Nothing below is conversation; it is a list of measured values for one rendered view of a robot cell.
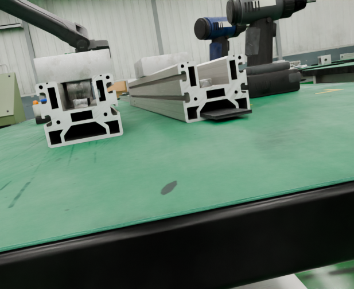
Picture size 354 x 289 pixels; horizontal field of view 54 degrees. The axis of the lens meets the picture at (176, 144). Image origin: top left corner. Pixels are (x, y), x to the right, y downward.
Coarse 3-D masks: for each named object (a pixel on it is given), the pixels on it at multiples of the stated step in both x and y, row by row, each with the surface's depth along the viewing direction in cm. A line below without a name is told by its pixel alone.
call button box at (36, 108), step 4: (36, 104) 105; (36, 108) 105; (36, 112) 105; (40, 112) 105; (36, 116) 105; (40, 116) 107; (36, 120) 105; (40, 120) 105; (44, 120) 106; (48, 120) 106
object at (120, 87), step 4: (116, 84) 332; (120, 84) 332; (124, 84) 332; (108, 88) 331; (112, 88) 331; (116, 88) 331; (120, 88) 331; (124, 88) 331; (116, 92) 334; (120, 92) 335; (116, 96) 335
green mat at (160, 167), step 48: (288, 96) 66; (336, 96) 53; (0, 144) 61; (96, 144) 42; (144, 144) 37; (192, 144) 32; (240, 144) 29; (288, 144) 26; (336, 144) 24; (0, 192) 26; (48, 192) 24; (96, 192) 22; (144, 192) 20; (192, 192) 19; (240, 192) 18; (288, 192) 17; (0, 240) 16; (48, 240) 16
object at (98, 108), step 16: (96, 80) 46; (112, 80) 47; (48, 96) 45; (64, 96) 52; (96, 96) 46; (112, 96) 47; (48, 112) 45; (64, 112) 46; (80, 112) 70; (96, 112) 47; (112, 112) 54; (48, 128) 46; (64, 128) 46; (80, 128) 62; (96, 128) 57; (112, 128) 54; (48, 144) 46; (64, 144) 46
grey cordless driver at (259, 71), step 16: (240, 0) 73; (256, 0) 73; (272, 0) 73; (288, 0) 73; (304, 0) 75; (240, 16) 74; (256, 16) 74; (272, 16) 74; (288, 16) 76; (256, 32) 75; (272, 32) 76; (256, 48) 75; (272, 48) 76; (256, 64) 76; (272, 64) 75; (288, 64) 75; (256, 80) 74; (272, 80) 75; (288, 80) 75; (256, 96) 75
